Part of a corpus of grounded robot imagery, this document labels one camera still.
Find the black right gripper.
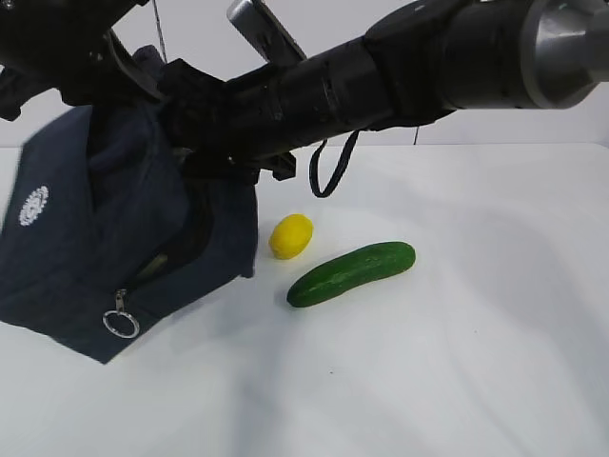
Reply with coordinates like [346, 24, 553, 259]
[157, 59, 296, 184]

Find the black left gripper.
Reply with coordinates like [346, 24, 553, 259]
[1, 0, 164, 122]

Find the yellow lemon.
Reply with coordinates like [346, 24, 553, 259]
[268, 213, 314, 260]

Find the navy blue lunch bag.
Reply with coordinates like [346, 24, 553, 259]
[0, 45, 259, 366]

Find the green cucumber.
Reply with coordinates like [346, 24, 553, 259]
[286, 241, 417, 308]

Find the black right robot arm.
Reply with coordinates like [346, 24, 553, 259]
[160, 1, 608, 180]

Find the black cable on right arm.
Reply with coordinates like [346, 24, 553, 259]
[308, 128, 361, 199]

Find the silver wrist camera on right gripper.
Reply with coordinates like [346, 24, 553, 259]
[226, 0, 306, 67]

